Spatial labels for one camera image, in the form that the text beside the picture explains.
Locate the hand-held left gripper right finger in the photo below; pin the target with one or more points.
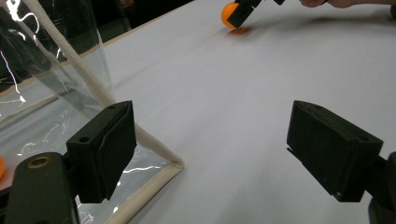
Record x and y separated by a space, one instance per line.
330 149

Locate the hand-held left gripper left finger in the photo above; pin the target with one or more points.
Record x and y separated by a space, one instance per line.
102 149

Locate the transparent bag with beige trim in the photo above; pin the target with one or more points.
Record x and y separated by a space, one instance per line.
46 124

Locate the orange ball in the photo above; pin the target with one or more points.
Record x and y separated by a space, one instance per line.
226 12

